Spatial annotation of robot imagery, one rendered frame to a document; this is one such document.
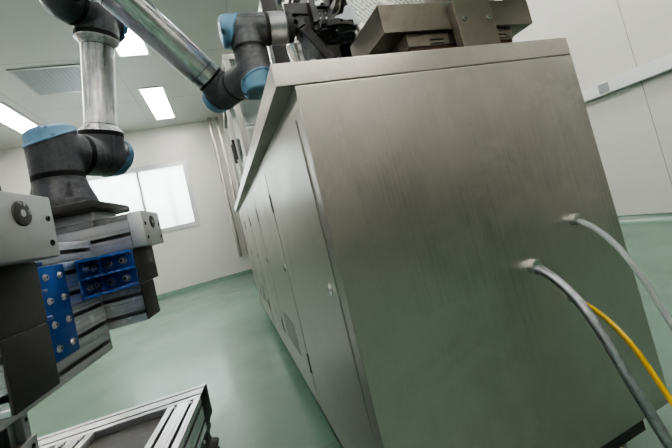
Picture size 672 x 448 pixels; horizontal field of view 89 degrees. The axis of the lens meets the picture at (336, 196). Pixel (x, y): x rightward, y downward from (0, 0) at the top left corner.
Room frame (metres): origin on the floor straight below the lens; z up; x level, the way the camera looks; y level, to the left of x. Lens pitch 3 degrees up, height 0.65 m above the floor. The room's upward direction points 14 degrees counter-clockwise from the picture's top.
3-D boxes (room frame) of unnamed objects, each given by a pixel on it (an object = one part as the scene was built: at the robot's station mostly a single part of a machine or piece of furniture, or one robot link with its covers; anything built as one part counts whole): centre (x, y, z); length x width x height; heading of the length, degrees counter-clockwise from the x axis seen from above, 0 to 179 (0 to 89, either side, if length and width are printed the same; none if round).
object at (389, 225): (1.83, 0.13, 0.43); 2.52 x 0.64 x 0.86; 19
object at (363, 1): (0.91, -0.26, 1.11); 0.23 x 0.01 x 0.18; 109
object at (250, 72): (0.79, 0.13, 1.01); 0.11 x 0.08 x 0.11; 50
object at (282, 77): (1.83, 0.14, 0.88); 2.52 x 0.66 x 0.04; 19
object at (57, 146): (0.90, 0.69, 0.98); 0.13 x 0.12 x 0.14; 164
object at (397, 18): (0.81, -0.33, 1.00); 0.40 x 0.16 x 0.06; 109
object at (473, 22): (0.73, -0.38, 0.97); 0.10 x 0.03 x 0.11; 109
